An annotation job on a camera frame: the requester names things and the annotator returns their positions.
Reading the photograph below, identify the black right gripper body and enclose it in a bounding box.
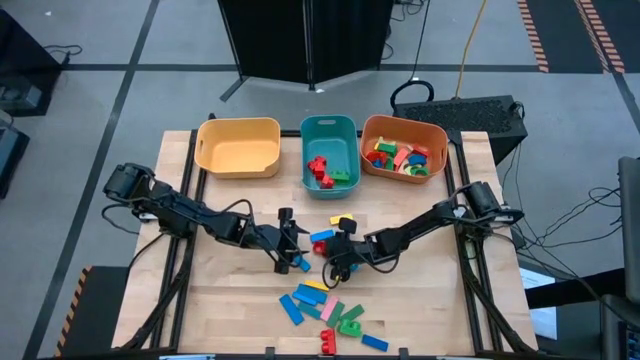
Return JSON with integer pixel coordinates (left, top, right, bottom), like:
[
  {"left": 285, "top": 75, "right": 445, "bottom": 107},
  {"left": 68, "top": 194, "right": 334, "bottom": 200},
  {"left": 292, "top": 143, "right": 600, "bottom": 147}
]
[{"left": 325, "top": 232, "right": 384, "bottom": 269}]

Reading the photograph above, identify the pink wooden plank block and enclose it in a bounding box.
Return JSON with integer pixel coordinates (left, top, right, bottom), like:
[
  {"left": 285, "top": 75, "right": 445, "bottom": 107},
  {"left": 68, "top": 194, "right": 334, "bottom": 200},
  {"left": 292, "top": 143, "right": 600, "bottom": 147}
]
[{"left": 319, "top": 295, "right": 340, "bottom": 323}]

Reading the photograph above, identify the black floor cable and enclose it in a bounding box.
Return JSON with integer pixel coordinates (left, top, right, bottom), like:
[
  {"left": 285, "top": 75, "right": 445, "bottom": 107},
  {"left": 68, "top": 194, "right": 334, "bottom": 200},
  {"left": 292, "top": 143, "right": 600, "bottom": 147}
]
[{"left": 42, "top": 43, "right": 84, "bottom": 67}]

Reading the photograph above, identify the green wooden plank block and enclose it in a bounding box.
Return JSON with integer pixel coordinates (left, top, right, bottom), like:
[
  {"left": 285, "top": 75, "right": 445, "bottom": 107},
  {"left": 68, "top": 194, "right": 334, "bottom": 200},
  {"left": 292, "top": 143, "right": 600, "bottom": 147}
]
[
  {"left": 339, "top": 303, "right": 366, "bottom": 324},
  {"left": 325, "top": 301, "right": 347, "bottom": 329}
]

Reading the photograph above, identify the teal plastic bin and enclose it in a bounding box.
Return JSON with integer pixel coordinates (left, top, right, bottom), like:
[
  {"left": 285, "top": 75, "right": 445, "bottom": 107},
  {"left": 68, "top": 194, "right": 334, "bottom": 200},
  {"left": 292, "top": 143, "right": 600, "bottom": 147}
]
[{"left": 299, "top": 114, "right": 362, "bottom": 201}]

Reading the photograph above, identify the yellow cable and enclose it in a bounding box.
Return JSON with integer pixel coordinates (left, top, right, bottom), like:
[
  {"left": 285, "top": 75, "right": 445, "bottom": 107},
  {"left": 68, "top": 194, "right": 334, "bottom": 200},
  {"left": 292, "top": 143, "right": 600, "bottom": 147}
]
[{"left": 452, "top": 0, "right": 489, "bottom": 100}]

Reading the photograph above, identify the black perforated computer case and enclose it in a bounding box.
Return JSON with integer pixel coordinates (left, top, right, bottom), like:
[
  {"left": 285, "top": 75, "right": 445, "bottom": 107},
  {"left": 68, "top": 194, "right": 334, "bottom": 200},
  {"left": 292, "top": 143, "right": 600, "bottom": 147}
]
[{"left": 392, "top": 94, "right": 529, "bottom": 166}]

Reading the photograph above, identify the black equipment box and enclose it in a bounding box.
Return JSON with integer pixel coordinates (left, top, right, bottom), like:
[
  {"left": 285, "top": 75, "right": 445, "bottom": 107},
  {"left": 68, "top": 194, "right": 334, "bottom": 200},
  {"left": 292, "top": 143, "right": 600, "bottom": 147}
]
[{"left": 0, "top": 118, "right": 31, "bottom": 200}]

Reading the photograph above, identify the teal-blue wooden plank block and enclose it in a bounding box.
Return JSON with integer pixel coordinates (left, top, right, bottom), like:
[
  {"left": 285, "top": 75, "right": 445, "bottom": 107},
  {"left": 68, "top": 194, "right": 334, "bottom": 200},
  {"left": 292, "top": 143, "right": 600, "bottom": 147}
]
[{"left": 297, "top": 300, "right": 323, "bottom": 322}]

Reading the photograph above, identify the black folding partition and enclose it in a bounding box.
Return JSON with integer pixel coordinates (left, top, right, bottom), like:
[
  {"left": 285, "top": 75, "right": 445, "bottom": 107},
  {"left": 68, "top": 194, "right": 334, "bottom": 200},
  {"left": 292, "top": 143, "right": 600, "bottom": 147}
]
[{"left": 216, "top": 0, "right": 395, "bottom": 104}]

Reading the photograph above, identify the black looped cable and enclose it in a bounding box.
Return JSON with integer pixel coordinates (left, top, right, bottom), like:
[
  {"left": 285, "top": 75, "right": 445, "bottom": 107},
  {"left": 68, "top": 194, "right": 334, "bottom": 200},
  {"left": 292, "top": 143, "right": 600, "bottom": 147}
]
[{"left": 388, "top": 0, "right": 436, "bottom": 115}]

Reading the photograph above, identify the black cart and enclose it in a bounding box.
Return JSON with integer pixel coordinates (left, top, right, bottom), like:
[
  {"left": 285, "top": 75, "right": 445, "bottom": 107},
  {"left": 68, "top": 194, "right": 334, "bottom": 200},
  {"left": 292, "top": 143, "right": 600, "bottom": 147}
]
[{"left": 0, "top": 8, "right": 65, "bottom": 119}]

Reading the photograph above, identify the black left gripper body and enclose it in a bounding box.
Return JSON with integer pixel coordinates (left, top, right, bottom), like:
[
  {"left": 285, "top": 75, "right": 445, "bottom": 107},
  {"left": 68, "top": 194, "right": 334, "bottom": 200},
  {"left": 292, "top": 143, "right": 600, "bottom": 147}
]
[{"left": 247, "top": 224, "right": 294, "bottom": 261}]

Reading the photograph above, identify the yellow plastic bin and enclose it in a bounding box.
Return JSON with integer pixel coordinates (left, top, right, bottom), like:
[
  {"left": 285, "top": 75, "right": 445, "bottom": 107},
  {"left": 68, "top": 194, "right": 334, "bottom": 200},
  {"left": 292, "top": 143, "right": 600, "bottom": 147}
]
[{"left": 193, "top": 116, "right": 282, "bottom": 180}]

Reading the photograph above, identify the black desk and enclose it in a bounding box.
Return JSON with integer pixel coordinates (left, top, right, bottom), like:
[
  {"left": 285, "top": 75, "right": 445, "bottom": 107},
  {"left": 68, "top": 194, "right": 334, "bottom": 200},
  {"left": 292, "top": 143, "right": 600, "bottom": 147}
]
[{"left": 523, "top": 267, "right": 640, "bottom": 360}]

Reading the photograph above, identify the orange plastic bin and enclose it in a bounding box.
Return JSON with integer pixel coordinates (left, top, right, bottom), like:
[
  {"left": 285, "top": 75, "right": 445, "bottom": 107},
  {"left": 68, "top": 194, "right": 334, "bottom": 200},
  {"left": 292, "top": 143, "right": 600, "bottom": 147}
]
[{"left": 359, "top": 114, "right": 450, "bottom": 185}]

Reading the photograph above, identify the black metal table frame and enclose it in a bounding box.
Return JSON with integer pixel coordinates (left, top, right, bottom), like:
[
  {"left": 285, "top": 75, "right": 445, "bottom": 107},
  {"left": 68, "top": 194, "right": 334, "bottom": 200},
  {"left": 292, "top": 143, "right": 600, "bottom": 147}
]
[{"left": 112, "top": 128, "right": 539, "bottom": 360}]

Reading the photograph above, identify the white paper sheet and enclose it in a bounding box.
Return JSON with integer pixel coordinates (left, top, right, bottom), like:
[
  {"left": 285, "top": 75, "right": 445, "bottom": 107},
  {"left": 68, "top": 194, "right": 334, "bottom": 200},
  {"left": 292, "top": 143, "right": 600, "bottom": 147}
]
[{"left": 518, "top": 266, "right": 559, "bottom": 342}]

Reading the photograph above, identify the black hazard-striped floor mat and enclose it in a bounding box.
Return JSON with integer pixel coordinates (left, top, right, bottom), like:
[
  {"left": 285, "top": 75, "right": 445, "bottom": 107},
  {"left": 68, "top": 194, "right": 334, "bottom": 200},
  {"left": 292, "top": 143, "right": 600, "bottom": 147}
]
[{"left": 53, "top": 265, "right": 132, "bottom": 359}]

